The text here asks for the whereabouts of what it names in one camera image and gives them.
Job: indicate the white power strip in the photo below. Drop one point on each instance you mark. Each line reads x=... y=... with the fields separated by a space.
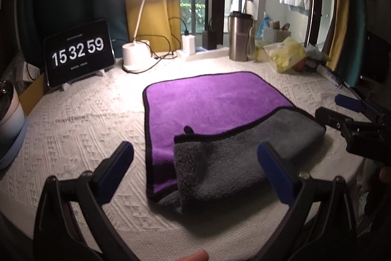
x=202 y=54

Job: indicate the yellow curtain right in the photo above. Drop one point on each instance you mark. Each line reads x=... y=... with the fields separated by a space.
x=340 y=32

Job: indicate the black power adapter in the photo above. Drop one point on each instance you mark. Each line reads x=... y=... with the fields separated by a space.
x=209 y=39

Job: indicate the white woven basket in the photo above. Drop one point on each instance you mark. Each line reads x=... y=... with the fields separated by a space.
x=272 y=36

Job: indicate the purple and grey towel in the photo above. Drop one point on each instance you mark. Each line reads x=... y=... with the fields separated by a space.
x=202 y=135

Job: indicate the balcony railing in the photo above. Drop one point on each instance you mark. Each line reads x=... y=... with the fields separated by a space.
x=199 y=15

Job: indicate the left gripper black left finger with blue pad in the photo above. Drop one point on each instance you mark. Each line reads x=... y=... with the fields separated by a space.
x=57 y=235

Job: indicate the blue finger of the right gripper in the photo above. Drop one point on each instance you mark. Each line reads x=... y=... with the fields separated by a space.
x=374 y=113

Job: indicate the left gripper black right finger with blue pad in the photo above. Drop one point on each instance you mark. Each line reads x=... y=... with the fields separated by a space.
x=320 y=223

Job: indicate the white desk lamp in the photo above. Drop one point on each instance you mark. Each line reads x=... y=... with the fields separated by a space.
x=137 y=53

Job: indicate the black tablet showing clock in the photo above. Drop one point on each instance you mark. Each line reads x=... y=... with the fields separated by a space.
x=78 y=52

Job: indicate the white tablet stand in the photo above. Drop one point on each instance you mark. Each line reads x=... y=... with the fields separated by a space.
x=100 y=73

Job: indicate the operator finger at bottom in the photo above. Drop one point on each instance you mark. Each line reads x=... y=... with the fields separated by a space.
x=201 y=255

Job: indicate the white charger adapter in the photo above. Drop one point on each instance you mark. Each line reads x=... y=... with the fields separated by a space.
x=188 y=44

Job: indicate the yellow plastic bag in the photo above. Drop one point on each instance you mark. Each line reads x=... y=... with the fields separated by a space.
x=285 y=55

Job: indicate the operator hand at right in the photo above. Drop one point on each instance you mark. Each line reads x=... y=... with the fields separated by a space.
x=385 y=174

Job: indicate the cardboard box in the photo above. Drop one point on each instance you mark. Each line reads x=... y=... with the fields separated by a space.
x=33 y=94

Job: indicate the stainless steel tumbler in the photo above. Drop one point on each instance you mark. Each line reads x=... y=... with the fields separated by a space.
x=241 y=37

